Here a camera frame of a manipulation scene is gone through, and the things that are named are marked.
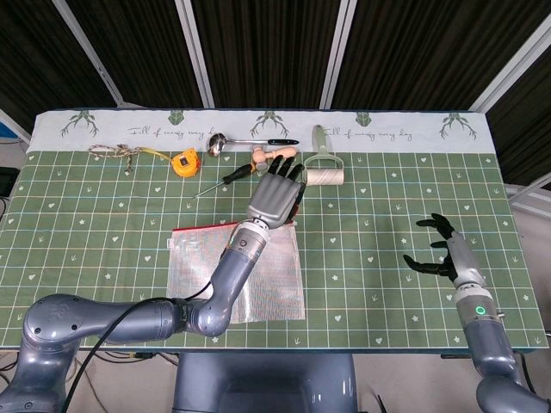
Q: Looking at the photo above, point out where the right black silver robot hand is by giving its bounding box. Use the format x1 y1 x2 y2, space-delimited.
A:
403 213 486 288

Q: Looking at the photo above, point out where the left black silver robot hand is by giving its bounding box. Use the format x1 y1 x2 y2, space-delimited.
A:
247 155 307 229

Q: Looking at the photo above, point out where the clear mesh zipper pouch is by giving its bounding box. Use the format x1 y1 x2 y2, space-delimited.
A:
165 221 306 324

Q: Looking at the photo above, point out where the small wooden mallet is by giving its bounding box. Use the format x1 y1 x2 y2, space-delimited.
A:
251 145 299 170

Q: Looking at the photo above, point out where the green lint roller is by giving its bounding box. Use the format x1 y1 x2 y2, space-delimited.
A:
300 124 346 188

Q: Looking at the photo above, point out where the yellow tape measure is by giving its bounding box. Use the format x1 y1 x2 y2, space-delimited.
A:
139 147 202 177

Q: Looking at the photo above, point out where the green grid tablecloth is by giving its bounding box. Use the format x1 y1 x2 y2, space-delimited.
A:
0 109 550 350

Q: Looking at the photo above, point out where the grey robot torso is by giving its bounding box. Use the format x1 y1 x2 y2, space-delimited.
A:
171 352 358 413

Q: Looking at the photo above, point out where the black handled screwdriver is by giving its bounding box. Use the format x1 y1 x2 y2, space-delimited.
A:
193 163 255 199

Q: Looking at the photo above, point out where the steel ladle black handle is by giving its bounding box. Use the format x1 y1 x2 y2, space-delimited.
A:
207 133 300 158

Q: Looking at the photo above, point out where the white aluminium partition post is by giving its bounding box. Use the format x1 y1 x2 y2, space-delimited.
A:
0 108 32 145
175 0 215 108
320 0 358 108
506 171 551 212
471 16 551 115
52 0 126 108

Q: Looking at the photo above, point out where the braided beige rope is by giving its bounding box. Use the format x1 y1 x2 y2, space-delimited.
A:
88 143 143 175

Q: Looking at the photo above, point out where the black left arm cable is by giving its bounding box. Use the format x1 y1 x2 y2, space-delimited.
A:
63 278 216 413

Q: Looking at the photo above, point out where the cable bundle with yellow plug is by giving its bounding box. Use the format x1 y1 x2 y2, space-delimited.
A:
77 350 180 362

